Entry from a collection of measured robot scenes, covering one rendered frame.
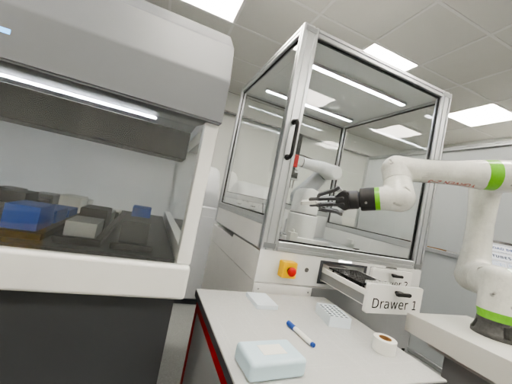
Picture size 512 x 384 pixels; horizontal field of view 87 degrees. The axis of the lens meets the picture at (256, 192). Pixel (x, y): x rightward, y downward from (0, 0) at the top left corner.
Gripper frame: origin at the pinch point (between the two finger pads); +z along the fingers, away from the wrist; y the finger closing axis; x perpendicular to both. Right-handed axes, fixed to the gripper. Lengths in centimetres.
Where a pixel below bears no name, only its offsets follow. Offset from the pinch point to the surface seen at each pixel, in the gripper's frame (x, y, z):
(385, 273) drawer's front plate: -30, -50, -29
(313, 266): -4.0, -33.2, 2.8
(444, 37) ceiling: -184, 82, -87
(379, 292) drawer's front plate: 12.7, -33.6, -25.5
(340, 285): 4.2, -37.1, -9.9
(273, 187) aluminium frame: 1.1, 8.1, 14.6
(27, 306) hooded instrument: 77, -3, 64
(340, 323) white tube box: 26.7, -37.7, -12.2
